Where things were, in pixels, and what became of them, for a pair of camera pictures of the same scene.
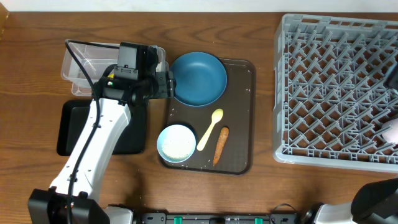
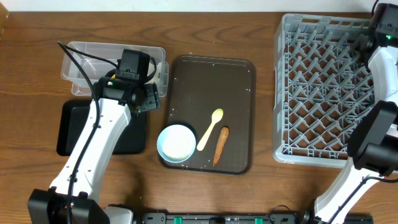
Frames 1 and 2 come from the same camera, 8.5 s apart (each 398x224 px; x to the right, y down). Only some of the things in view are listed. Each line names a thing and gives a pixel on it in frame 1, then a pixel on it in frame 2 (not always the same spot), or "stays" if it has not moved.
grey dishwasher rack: x=331 y=101 stays
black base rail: x=272 y=218 stays
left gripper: x=165 y=89 -> x=151 y=97
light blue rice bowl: x=176 y=143 stays
